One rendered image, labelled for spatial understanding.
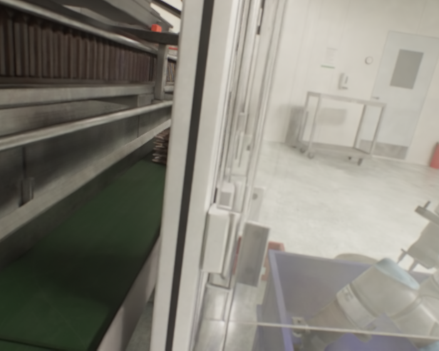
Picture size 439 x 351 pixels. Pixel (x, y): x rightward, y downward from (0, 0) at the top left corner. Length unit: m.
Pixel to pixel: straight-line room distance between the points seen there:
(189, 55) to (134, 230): 0.31
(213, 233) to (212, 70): 0.14
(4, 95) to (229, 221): 0.25
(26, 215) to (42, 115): 0.20
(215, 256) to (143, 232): 0.22
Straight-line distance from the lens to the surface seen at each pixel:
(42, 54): 0.43
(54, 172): 0.65
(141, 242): 0.45
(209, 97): 0.23
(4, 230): 0.43
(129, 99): 0.67
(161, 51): 0.76
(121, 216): 0.52
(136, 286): 0.37
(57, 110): 0.63
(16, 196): 0.58
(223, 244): 0.26
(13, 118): 0.54
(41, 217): 0.47
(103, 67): 0.56
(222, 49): 0.23
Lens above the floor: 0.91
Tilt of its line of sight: 15 degrees down
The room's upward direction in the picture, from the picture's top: 9 degrees clockwise
